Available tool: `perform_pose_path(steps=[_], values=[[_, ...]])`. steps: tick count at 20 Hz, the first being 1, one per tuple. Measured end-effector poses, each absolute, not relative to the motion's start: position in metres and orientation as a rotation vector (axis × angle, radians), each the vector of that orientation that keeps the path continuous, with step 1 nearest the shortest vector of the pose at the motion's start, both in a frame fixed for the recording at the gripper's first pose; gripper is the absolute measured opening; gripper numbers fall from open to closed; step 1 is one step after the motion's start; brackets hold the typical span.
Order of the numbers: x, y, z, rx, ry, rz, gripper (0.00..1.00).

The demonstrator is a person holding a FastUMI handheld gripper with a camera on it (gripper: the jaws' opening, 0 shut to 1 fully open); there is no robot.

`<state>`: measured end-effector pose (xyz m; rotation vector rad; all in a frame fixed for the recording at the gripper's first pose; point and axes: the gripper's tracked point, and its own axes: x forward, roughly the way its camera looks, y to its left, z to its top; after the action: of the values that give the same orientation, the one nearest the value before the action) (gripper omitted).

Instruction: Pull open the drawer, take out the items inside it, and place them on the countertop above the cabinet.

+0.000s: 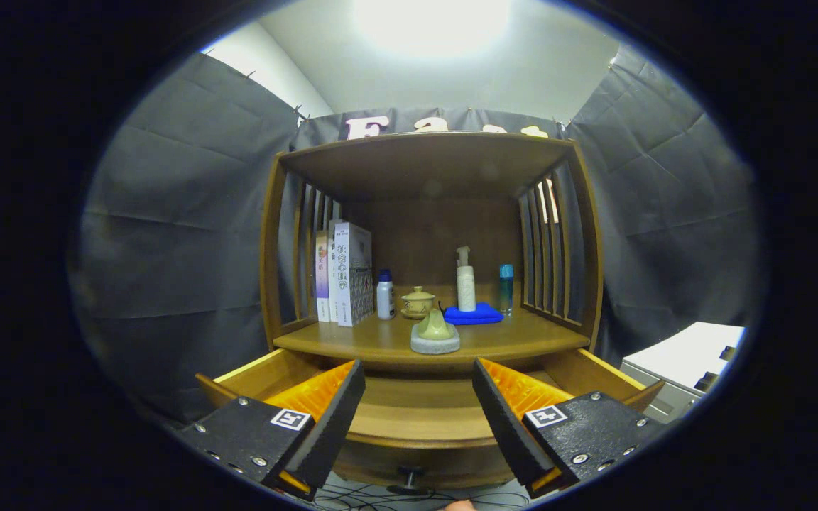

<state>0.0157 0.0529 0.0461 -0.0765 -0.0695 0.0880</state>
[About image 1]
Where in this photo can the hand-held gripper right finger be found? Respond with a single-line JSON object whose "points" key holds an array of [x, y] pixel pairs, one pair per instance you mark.
{"points": [[505, 426]]}

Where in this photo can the white bottle with blue cap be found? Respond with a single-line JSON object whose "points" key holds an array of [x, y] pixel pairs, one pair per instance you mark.
{"points": [[385, 301]]}

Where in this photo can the green ceramic ornament grey base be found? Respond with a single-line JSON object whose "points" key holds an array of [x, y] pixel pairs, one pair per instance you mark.
{"points": [[435, 341]]}

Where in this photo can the brown wooden countertop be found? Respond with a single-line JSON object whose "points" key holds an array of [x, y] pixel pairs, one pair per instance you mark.
{"points": [[508, 337]]}

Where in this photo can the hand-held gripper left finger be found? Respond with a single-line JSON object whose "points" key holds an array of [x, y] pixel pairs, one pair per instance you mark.
{"points": [[331, 426]]}

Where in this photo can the folded blue cloth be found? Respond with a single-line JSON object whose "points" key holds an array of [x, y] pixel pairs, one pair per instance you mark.
{"points": [[480, 316]]}

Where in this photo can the black round drawer knob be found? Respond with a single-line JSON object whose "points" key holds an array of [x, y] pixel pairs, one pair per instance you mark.
{"points": [[409, 477]]}

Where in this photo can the small black block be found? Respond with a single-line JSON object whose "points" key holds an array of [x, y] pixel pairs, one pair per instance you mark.
{"points": [[727, 353], [706, 382]]}

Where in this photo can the brown wooden drawer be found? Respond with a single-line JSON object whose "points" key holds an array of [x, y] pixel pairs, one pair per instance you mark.
{"points": [[416, 404]]}

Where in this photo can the thin purple book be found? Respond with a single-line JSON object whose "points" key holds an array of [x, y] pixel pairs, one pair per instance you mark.
{"points": [[322, 284]]}

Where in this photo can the brown wooden cabinet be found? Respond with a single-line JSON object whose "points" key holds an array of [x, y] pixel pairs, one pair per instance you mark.
{"points": [[423, 163]]}

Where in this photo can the white pump bottle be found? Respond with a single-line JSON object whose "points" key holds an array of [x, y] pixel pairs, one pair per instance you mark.
{"points": [[466, 291]]}

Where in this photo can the thick white book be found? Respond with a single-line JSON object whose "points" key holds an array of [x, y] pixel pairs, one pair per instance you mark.
{"points": [[345, 284]]}

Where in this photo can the white filing cabinet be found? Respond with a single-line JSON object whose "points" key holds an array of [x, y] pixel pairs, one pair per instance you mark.
{"points": [[686, 355]]}

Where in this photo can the yellow ceramic lidded teacup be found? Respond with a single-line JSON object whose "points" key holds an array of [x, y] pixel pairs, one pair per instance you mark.
{"points": [[417, 304]]}

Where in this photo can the clear blue bottle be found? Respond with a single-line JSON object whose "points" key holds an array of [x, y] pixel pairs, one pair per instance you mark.
{"points": [[506, 291]]}

